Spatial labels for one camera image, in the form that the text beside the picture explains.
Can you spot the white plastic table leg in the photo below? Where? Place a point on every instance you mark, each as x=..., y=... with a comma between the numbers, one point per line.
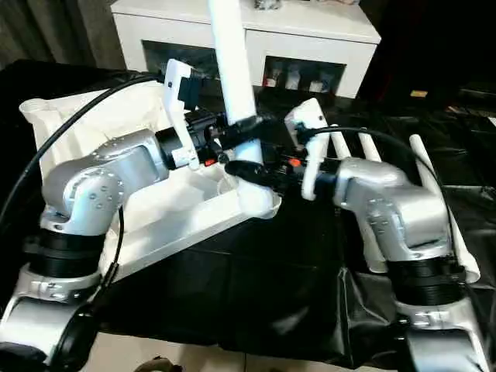
x=422, y=155
x=232, y=58
x=341, y=143
x=370, y=147

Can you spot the white plastic table top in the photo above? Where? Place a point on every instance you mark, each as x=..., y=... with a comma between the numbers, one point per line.
x=193, y=228

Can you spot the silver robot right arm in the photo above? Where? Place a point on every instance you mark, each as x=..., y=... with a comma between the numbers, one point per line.
x=387, y=201

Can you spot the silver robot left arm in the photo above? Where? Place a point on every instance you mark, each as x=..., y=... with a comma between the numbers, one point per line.
x=128, y=155

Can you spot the white glass-door cabinet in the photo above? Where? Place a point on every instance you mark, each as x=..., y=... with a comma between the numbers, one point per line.
x=310, y=35

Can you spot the black work mat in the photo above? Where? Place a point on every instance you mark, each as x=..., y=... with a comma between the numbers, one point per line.
x=271, y=290

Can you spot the dark bag on cabinet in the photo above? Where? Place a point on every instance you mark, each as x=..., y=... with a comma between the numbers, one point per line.
x=266, y=4

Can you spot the small yellow object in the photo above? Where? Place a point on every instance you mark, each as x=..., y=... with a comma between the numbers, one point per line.
x=418, y=94

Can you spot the grey pleated curtain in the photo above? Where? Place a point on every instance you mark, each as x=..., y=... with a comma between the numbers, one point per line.
x=46, y=31

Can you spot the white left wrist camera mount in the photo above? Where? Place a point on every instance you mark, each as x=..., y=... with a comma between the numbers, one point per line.
x=172, y=77

